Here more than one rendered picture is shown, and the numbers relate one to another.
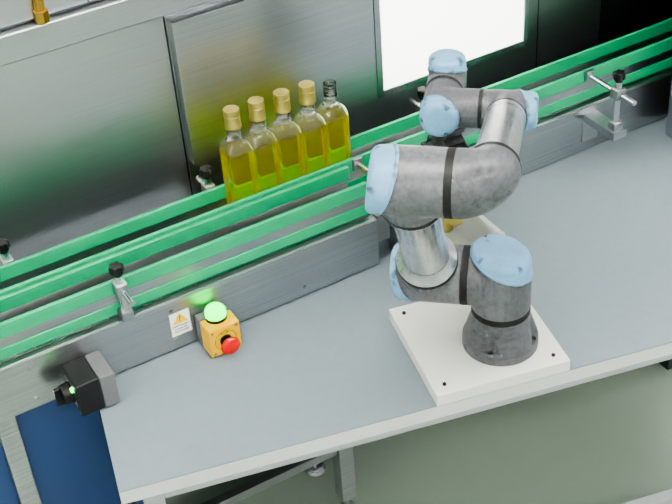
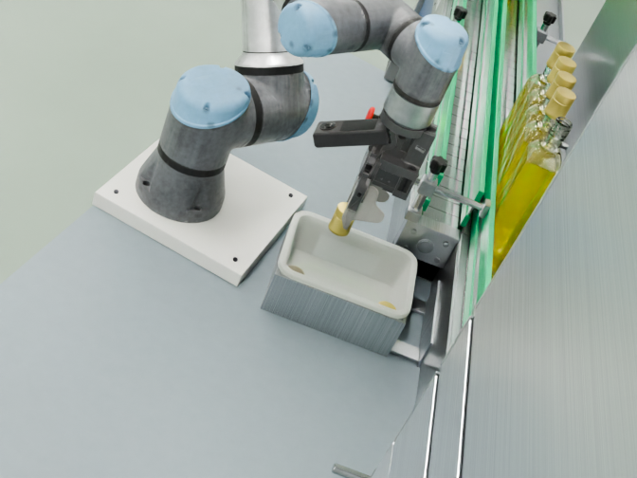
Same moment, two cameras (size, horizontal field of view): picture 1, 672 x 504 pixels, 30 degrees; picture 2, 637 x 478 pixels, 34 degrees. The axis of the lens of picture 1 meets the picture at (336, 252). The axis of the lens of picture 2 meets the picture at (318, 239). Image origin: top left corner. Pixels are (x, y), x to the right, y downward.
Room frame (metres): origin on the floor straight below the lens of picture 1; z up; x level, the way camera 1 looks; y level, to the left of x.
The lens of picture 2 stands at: (2.63, -1.51, 1.87)
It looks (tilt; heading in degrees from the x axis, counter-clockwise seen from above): 37 degrees down; 113
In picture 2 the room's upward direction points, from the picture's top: 24 degrees clockwise
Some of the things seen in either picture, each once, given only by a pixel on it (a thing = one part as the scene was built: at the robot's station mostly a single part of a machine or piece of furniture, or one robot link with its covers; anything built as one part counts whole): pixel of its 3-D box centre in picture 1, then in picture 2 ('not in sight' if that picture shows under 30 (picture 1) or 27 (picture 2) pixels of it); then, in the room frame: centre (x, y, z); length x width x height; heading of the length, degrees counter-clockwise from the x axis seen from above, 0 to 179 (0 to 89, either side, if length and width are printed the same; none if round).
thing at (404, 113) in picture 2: not in sight; (410, 104); (2.16, -0.24, 1.14); 0.08 x 0.08 x 0.05
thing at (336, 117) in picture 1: (334, 144); (520, 195); (2.31, -0.02, 0.99); 0.06 x 0.06 x 0.21; 28
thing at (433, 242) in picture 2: (373, 216); (426, 240); (2.23, -0.09, 0.85); 0.09 x 0.04 x 0.07; 28
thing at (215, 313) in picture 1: (215, 311); not in sight; (1.96, 0.25, 0.84); 0.04 x 0.04 x 0.03
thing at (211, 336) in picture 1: (218, 331); not in sight; (1.95, 0.25, 0.79); 0.07 x 0.07 x 0.07; 28
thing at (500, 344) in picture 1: (500, 322); (186, 171); (1.87, -0.31, 0.83); 0.15 x 0.15 x 0.10
